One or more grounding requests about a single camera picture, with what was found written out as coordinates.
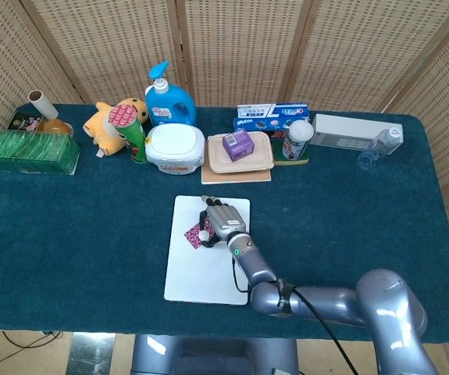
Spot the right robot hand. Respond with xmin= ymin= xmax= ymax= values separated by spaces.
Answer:
xmin=197 ymin=195 xmax=251 ymax=250

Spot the pink patterned small packet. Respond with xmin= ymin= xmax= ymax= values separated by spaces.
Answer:
xmin=184 ymin=218 xmax=214 ymax=250

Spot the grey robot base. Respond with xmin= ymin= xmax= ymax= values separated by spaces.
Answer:
xmin=130 ymin=334 xmax=300 ymax=375

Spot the white rectangular board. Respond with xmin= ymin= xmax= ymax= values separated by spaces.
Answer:
xmin=163 ymin=195 xmax=251 ymax=306

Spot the flat brown board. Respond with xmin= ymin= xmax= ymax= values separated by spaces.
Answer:
xmin=201 ymin=158 xmax=273 ymax=185

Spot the small purple carton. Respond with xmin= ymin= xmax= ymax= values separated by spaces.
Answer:
xmin=222 ymin=129 xmax=256 ymax=162

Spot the beige lidded lunch box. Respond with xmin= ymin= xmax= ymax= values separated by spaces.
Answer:
xmin=207 ymin=131 xmax=276 ymax=174

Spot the white wet wipes tub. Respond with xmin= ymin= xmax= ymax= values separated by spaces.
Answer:
xmin=144 ymin=123 xmax=205 ymax=176

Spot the yellow green sponge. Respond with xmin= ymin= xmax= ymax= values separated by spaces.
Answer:
xmin=273 ymin=138 xmax=312 ymax=167

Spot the blue cookie box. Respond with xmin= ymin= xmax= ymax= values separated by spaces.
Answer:
xmin=233 ymin=116 xmax=291 ymax=140
xmin=236 ymin=102 xmax=310 ymax=120

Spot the white can with strawberry print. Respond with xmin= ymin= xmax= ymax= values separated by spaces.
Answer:
xmin=281 ymin=119 xmax=315 ymax=162

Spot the green Pringles can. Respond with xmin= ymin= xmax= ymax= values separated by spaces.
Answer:
xmin=108 ymin=103 xmax=148 ymax=165

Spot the blue detergent pump bottle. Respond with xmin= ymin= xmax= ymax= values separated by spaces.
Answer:
xmin=144 ymin=59 xmax=198 ymax=128

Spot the white power strip box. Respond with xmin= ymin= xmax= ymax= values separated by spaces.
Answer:
xmin=308 ymin=112 xmax=404 ymax=152

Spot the yellow plush toy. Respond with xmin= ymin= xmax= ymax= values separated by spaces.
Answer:
xmin=82 ymin=97 xmax=149 ymax=157

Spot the teal carpet table cover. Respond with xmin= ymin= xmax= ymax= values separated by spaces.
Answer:
xmin=0 ymin=103 xmax=449 ymax=343

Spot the clear plastic water bottle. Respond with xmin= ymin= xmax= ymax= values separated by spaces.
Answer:
xmin=356 ymin=127 xmax=403 ymax=171

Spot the bamboo folding screen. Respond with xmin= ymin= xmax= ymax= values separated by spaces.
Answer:
xmin=0 ymin=0 xmax=449 ymax=282

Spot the brown tape roll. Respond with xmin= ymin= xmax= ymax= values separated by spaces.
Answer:
xmin=36 ymin=118 xmax=74 ymax=138

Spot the green transparent box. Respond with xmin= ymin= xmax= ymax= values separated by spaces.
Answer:
xmin=0 ymin=129 xmax=82 ymax=177

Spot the cardboard tube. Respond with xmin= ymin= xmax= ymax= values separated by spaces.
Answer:
xmin=27 ymin=90 xmax=59 ymax=120

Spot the dark printed box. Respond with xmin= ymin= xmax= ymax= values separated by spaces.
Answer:
xmin=6 ymin=112 xmax=48 ymax=133

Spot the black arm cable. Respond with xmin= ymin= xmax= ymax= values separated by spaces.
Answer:
xmin=230 ymin=261 xmax=360 ymax=375

